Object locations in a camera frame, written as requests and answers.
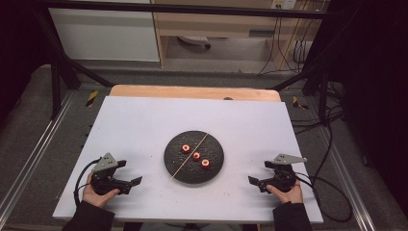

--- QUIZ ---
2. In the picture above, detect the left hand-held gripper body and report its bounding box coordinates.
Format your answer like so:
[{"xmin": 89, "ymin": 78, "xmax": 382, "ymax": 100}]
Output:
[{"xmin": 90, "ymin": 152, "xmax": 133, "ymax": 196}]

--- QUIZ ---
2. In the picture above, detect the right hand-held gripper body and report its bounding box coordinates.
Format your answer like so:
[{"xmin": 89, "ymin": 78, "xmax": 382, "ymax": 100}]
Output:
[{"xmin": 259, "ymin": 153, "xmax": 308, "ymax": 193}]

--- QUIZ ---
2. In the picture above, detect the round black plate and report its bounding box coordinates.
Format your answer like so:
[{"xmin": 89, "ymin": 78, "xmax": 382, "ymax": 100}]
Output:
[{"xmin": 164, "ymin": 130, "xmax": 225, "ymax": 185}]

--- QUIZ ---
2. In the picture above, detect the thin wooden skewer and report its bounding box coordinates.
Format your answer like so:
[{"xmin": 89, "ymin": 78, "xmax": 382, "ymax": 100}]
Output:
[{"xmin": 169, "ymin": 132, "xmax": 210, "ymax": 182}]

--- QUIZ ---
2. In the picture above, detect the person's right hand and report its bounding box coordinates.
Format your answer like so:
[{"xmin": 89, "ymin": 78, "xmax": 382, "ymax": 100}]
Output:
[{"xmin": 266, "ymin": 179, "xmax": 304, "ymax": 205}]

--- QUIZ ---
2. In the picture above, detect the person's left hand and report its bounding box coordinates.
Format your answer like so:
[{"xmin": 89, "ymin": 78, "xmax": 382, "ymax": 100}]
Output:
[{"xmin": 82, "ymin": 172, "xmax": 121, "ymax": 209}]

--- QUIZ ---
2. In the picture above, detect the white board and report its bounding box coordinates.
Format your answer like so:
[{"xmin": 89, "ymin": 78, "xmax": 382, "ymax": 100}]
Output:
[{"xmin": 52, "ymin": 95, "xmax": 324, "ymax": 224}]

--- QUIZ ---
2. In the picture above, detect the yellow black tape strip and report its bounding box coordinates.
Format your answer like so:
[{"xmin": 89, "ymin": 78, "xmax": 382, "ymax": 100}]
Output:
[
  {"xmin": 292, "ymin": 95, "xmax": 310, "ymax": 111},
  {"xmin": 85, "ymin": 90, "xmax": 99, "ymax": 108}
]

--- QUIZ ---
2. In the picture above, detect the wooden table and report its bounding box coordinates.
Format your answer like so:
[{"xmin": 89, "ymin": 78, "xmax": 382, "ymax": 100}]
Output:
[{"xmin": 109, "ymin": 84, "xmax": 282, "ymax": 103}]

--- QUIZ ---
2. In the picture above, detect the white cabinet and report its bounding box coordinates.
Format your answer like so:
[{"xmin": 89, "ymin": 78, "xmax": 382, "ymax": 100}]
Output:
[{"xmin": 48, "ymin": 8, "xmax": 161, "ymax": 63}]

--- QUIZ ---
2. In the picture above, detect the white power strip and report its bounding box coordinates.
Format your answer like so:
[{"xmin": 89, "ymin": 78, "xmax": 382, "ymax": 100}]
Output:
[{"xmin": 177, "ymin": 36, "xmax": 212, "ymax": 50}]

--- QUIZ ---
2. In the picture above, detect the wooden shelf unit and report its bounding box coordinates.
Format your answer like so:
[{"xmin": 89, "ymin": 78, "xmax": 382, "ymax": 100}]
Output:
[{"xmin": 150, "ymin": 0, "xmax": 325, "ymax": 70}]

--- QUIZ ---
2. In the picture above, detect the left hand-held gripper cable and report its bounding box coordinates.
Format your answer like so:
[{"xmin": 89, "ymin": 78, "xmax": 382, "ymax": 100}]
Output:
[{"xmin": 73, "ymin": 157, "xmax": 103, "ymax": 207}]

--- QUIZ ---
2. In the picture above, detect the hand-held gripper cable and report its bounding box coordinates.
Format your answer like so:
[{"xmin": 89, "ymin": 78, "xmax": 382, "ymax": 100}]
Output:
[
  {"xmin": 73, "ymin": 157, "xmax": 103, "ymax": 207},
  {"xmin": 293, "ymin": 172, "xmax": 354, "ymax": 223}
]

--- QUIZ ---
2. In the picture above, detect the aluminium floor rail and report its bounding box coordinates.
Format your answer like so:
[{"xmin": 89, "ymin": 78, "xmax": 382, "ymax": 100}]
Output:
[
  {"xmin": 316, "ymin": 126, "xmax": 377, "ymax": 231},
  {"xmin": 0, "ymin": 90, "xmax": 77, "ymax": 219}
]

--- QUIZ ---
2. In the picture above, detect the right hand-held gripper cable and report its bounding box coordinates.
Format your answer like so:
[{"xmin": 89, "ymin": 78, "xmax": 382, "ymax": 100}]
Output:
[{"xmin": 293, "ymin": 172, "xmax": 354, "ymax": 223}]

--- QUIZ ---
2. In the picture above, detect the black floor cable bundle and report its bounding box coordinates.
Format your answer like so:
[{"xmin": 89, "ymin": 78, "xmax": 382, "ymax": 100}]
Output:
[{"xmin": 290, "ymin": 80, "xmax": 346, "ymax": 137}]

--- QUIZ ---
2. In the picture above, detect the hanging black cable bundle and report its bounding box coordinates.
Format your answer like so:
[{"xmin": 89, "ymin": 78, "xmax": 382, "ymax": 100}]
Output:
[{"xmin": 258, "ymin": 15, "xmax": 322, "ymax": 77}]

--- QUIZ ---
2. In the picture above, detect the white wall socket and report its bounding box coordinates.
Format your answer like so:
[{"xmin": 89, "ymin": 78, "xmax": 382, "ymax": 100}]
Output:
[{"xmin": 270, "ymin": 0, "xmax": 296, "ymax": 10}]

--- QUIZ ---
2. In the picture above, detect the black metal frame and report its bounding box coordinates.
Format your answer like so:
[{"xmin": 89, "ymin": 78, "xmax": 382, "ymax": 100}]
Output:
[{"xmin": 32, "ymin": 0, "xmax": 341, "ymax": 120}]

